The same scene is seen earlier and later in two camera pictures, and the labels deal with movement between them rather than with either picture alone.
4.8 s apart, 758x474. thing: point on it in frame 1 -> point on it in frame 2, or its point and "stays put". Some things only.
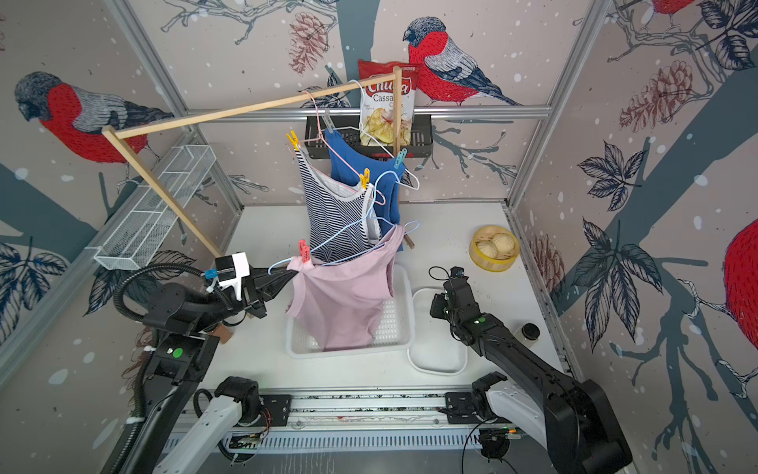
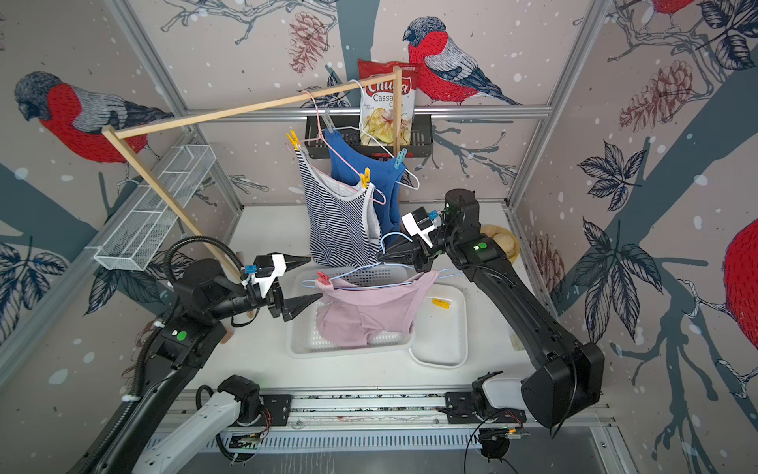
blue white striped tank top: [343, 215] stays put
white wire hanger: [361, 126] stays put
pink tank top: [340, 302] -> [350, 317]
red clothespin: [304, 250] -> [323, 277]
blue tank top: [382, 175] stays put
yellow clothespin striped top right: [365, 178] stays put
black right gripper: [438, 299] -> [420, 257]
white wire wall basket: [146, 218] stays put
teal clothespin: [400, 158] stays put
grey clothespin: [329, 120] stays put
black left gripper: [259, 287] -> [276, 304]
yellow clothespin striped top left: [294, 139] stays put
